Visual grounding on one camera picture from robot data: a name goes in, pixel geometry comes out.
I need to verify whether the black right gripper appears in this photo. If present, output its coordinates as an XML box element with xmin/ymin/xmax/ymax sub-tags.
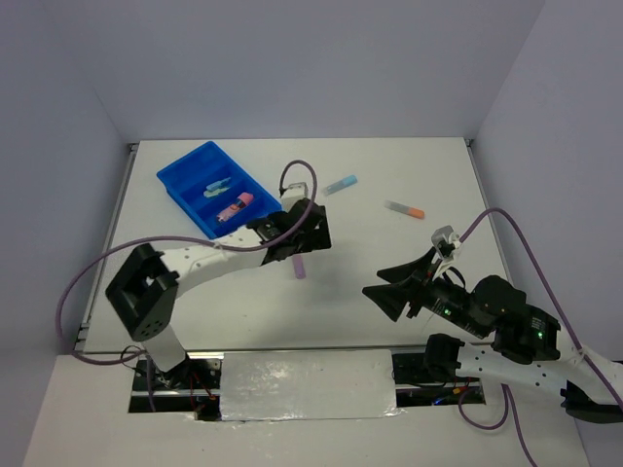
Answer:
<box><xmin>358</xmin><ymin>245</ymin><xmax>486</xmax><ymax>337</ymax></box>

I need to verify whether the purple highlighter pen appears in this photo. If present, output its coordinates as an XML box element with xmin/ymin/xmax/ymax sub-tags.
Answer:
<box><xmin>292</xmin><ymin>256</ymin><xmax>307</xmax><ymax>279</ymax></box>

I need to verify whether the pink-capped eraser jar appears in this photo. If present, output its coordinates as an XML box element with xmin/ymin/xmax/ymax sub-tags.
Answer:
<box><xmin>215</xmin><ymin>192</ymin><xmax>254</xmax><ymax>223</ymax></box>

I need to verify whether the blue-capped grey marker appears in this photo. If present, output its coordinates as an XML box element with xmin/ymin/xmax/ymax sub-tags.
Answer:
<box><xmin>322</xmin><ymin>175</ymin><xmax>358</xmax><ymax>197</ymax></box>

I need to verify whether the orange-capped grey marker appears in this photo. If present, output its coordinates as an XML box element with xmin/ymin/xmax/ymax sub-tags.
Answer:
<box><xmin>384</xmin><ymin>200</ymin><xmax>425</xmax><ymax>219</ymax></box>

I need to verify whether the green highlighter pen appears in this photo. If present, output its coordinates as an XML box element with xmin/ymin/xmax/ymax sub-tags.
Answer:
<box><xmin>203</xmin><ymin>183</ymin><xmax>230</xmax><ymax>198</ymax></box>

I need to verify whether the blue mini stapler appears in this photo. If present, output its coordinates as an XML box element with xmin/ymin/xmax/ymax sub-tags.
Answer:
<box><xmin>205</xmin><ymin>177</ymin><xmax>231</xmax><ymax>195</ymax></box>

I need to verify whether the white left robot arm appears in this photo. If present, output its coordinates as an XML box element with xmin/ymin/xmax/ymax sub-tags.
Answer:
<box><xmin>105</xmin><ymin>198</ymin><xmax>331</xmax><ymax>388</ymax></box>

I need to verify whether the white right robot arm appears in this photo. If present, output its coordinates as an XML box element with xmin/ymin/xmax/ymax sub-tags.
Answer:
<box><xmin>362</xmin><ymin>247</ymin><xmax>622</xmax><ymax>424</ymax></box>

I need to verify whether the blue divided plastic bin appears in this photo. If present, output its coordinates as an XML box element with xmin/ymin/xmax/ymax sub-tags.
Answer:
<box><xmin>157</xmin><ymin>141</ymin><xmax>281</xmax><ymax>239</ymax></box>

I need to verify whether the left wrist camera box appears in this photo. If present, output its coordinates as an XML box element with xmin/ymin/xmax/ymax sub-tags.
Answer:
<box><xmin>280</xmin><ymin>182</ymin><xmax>309</xmax><ymax>212</ymax></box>

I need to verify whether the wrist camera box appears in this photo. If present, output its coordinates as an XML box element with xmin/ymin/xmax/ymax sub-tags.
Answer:
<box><xmin>431</xmin><ymin>226</ymin><xmax>461</xmax><ymax>269</ymax></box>
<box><xmin>280</xmin><ymin>182</ymin><xmax>309</xmax><ymax>212</ymax></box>

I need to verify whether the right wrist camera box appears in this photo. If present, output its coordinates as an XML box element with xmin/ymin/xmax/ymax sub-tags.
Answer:
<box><xmin>431</xmin><ymin>226</ymin><xmax>461</xmax><ymax>269</ymax></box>

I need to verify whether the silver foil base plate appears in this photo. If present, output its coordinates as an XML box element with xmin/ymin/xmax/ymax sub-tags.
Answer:
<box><xmin>220</xmin><ymin>349</ymin><xmax>398</xmax><ymax>421</ymax></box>

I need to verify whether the right aluminium table rail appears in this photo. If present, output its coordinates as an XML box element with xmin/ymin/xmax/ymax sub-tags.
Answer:
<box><xmin>463</xmin><ymin>138</ymin><xmax>515</xmax><ymax>286</ymax></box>

